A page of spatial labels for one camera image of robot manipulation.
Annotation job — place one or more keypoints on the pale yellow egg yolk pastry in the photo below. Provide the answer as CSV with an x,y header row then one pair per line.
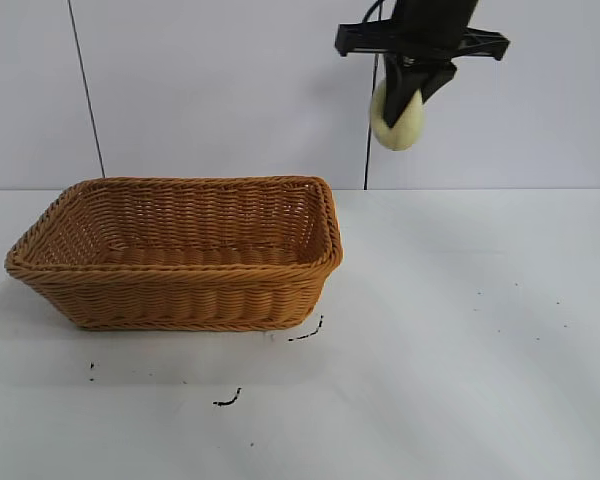
x,y
401,137

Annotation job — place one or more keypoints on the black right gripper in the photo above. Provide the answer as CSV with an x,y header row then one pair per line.
x,y
430,30

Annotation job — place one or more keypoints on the brown woven wicker basket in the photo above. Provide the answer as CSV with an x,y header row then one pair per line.
x,y
180,300

